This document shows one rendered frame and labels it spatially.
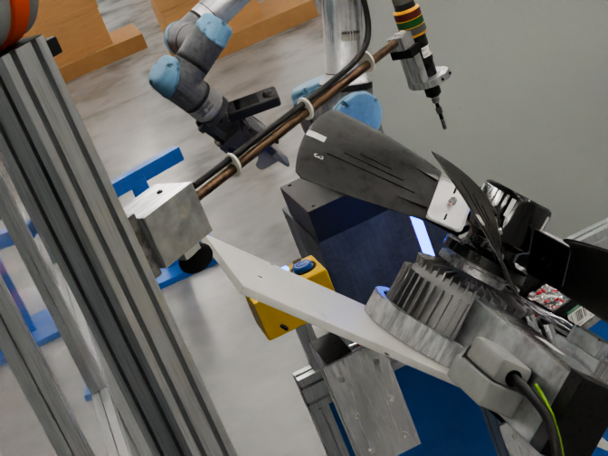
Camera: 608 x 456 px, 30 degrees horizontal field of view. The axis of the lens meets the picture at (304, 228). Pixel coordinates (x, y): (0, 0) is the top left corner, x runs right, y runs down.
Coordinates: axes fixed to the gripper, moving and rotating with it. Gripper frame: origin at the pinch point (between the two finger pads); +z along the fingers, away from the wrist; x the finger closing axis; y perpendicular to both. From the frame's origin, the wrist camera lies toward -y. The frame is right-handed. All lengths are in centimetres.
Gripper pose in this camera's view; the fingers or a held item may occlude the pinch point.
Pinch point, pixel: (282, 149)
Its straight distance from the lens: 248.4
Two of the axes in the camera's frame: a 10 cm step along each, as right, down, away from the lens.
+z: 6.6, 4.6, 5.9
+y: -7.0, 6.6, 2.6
